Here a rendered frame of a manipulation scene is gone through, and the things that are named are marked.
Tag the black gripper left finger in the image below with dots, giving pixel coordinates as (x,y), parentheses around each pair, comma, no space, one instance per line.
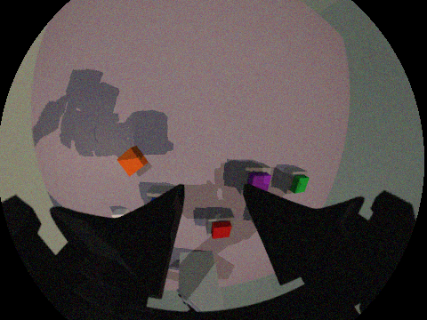
(141,241)

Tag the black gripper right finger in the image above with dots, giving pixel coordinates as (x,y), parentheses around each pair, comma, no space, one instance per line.
(293,233)

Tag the red button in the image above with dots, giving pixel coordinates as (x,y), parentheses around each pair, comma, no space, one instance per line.
(219,223)

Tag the orange block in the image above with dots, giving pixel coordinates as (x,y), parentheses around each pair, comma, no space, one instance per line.
(132,160)

